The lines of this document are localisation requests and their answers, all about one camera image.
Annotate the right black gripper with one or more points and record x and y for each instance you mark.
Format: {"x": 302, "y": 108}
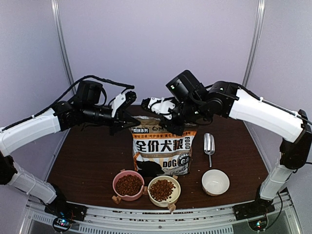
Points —
{"x": 176, "y": 129}

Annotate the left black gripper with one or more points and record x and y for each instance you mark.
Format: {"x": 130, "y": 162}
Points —
{"x": 120, "y": 122}

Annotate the brown dog food bag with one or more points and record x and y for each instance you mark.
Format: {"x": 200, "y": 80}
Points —
{"x": 158, "y": 152}

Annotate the metal food scoop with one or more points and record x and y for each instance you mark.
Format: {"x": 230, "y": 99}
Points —
{"x": 209, "y": 146}

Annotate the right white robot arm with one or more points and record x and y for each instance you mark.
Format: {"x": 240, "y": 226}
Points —
{"x": 192, "y": 101}

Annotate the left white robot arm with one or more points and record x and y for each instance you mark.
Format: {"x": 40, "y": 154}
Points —
{"x": 97, "y": 102}

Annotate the yellow pet bowl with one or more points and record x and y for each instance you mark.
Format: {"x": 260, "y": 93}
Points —
{"x": 174, "y": 196}

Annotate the pink pet bowl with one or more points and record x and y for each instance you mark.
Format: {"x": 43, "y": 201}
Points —
{"x": 127, "y": 197}

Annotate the brown kibble in yellow bowl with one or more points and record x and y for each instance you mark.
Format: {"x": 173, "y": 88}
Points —
{"x": 161, "y": 190}

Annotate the brown kibble in pink bowl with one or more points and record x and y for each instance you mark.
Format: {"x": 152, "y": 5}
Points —
{"x": 128, "y": 185}

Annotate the white ceramic bowl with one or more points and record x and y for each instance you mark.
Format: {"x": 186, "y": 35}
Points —
{"x": 215, "y": 182}

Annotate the wooden bowl stand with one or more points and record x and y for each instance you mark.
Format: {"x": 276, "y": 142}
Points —
{"x": 171, "y": 208}

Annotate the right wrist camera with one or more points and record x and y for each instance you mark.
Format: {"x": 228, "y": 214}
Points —
{"x": 160, "y": 106}

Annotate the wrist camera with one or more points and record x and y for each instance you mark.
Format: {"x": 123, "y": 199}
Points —
{"x": 122, "y": 101}
{"x": 160, "y": 106}

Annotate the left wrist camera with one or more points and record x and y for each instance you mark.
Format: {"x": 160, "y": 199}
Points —
{"x": 122, "y": 101}

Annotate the left aluminium frame post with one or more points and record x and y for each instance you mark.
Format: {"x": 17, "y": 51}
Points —
{"x": 61, "y": 40}

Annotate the aluminium frame post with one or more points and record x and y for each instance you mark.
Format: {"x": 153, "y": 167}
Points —
{"x": 61, "y": 40}
{"x": 259, "y": 19}

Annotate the front aluminium rail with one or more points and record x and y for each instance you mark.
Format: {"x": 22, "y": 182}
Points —
{"x": 211, "y": 220}

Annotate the right aluminium frame post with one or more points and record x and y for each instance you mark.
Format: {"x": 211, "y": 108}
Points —
{"x": 259, "y": 19}

